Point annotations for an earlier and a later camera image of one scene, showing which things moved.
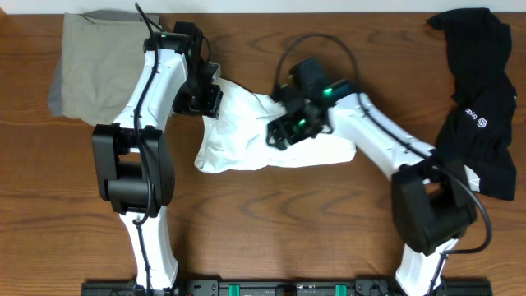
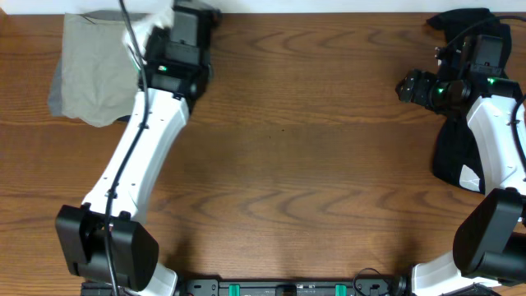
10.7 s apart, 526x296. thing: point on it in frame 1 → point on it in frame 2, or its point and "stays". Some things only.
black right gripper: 290,136 → 418,95
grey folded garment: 55,99 stays
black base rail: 287,286 stays
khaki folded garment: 101,67 stays
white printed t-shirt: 237,139 → 143,16
